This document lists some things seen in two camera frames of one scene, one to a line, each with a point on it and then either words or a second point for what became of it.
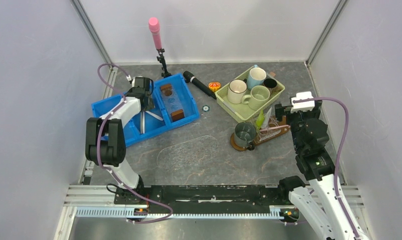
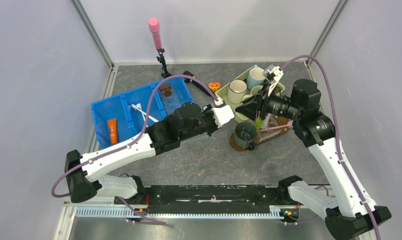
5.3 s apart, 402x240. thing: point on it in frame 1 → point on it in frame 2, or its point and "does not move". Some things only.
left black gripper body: x=149 y=102 → x=207 y=123
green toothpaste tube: x=260 y=120 does not move
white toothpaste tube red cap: x=266 y=122 does not move
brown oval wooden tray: x=276 y=126 does not move
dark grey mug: x=244 y=133 does not move
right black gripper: x=312 y=113 → x=250 y=109
